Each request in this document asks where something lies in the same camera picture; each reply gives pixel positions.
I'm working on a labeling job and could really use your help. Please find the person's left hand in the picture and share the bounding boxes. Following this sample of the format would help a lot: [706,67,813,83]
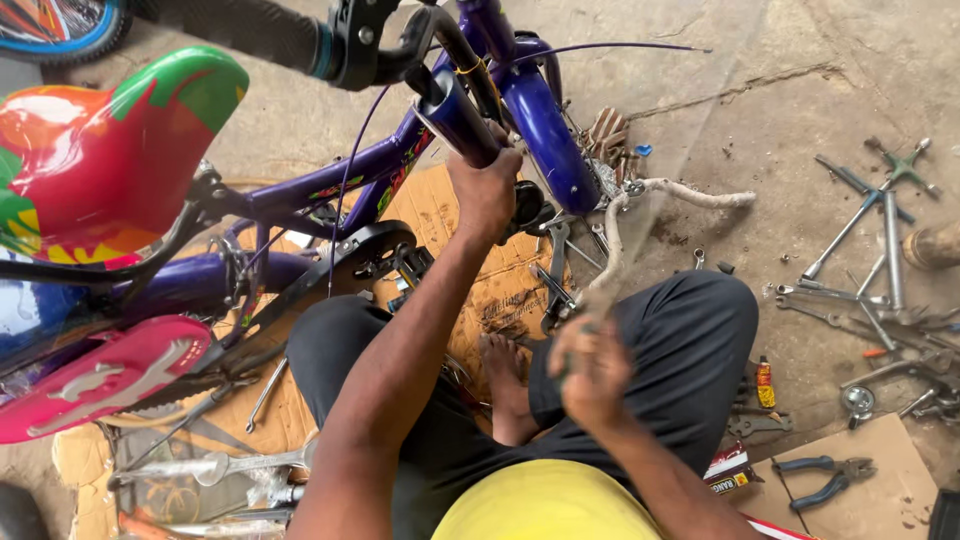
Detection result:
[446,146,525,246]

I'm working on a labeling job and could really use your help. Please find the bicycle wheel with blue rim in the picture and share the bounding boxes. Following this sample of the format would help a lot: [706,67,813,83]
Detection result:
[0,0,134,66]

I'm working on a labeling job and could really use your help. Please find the red printed packet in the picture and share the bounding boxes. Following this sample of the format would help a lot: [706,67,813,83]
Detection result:
[702,441,765,498]

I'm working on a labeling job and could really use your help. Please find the heap of metal wrenches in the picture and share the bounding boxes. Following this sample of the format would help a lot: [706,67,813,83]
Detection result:
[761,153,960,429]

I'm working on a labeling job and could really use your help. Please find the metal hand tool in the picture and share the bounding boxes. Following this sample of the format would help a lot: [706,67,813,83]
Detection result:
[573,195,665,335]

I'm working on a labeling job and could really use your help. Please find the blue bicycle fork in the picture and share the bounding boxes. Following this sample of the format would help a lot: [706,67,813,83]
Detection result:
[411,33,603,217]

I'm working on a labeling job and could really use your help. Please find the purple bicycle frame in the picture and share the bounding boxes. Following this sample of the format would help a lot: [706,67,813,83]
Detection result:
[0,0,526,361]

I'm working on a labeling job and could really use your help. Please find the striped cloth rag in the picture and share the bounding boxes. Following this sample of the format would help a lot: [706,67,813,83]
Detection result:
[582,106,639,185]

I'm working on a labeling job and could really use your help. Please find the person's right hand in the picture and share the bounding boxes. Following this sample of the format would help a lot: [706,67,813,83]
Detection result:
[546,314,636,436]

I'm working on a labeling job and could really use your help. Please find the person's dark trousers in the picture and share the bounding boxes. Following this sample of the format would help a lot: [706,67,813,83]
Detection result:
[285,270,760,540]

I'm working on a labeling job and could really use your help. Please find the large silver spanner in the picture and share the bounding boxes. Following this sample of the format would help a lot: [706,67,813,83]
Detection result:
[107,437,320,491]

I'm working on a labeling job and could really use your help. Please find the black box corner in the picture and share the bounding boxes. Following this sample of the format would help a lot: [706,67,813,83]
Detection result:
[927,489,960,540]

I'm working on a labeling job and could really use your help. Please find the red green bicycle saddle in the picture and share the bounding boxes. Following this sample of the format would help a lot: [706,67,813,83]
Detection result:
[0,45,251,266]

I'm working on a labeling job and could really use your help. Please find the flattened brown cardboard sheet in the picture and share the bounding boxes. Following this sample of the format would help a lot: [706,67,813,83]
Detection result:
[51,163,575,540]

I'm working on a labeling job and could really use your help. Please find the thin silver spanner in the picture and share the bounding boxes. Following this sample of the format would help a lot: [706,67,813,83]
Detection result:
[244,355,291,435]

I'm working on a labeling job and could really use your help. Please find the flat dark multi wrench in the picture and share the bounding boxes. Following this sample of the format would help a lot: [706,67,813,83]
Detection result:
[726,411,796,441]

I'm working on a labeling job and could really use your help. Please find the person's yellow shirt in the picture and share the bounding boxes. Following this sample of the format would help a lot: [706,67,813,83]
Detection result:
[431,459,665,540]

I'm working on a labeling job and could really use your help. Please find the silver bicycle bell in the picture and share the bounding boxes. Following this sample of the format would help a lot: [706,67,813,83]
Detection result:
[840,384,877,431]

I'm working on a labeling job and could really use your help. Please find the black handlebar grip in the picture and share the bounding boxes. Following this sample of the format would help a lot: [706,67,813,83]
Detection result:
[131,0,339,80]

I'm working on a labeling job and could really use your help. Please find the pink chain guard panel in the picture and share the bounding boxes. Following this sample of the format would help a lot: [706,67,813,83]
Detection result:
[0,314,214,445]

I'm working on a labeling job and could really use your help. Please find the green cross wrench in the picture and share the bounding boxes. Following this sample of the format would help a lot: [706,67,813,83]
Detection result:
[862,135,943,201]

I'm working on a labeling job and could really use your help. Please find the beige wrapped handlebar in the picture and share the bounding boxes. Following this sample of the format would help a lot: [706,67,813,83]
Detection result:
[587,177,758,297]

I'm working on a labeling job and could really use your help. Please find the blue handled pliers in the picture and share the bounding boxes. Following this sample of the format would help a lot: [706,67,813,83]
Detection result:
[771,455,879,513]

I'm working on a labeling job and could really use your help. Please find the red yellow glue bottle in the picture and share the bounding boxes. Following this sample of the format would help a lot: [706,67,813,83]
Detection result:
[755,355,777,410]

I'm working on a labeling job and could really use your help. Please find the small brown cardboard piece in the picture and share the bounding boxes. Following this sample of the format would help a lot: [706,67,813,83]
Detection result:
[723,411,940,540]

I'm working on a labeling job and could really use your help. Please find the person's bare foot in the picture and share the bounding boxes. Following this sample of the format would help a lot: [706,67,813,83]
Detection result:
[478,332,543,448]

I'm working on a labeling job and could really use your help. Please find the black bicycle pedal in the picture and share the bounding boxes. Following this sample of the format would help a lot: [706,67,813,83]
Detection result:
[384,246,438,312]

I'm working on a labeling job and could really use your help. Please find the black brake lever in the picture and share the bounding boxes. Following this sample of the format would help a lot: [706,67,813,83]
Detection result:
[326,0,505,121]

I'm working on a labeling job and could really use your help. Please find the black chainring cover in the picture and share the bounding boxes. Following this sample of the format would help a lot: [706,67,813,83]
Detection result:
[123,219,418,414]

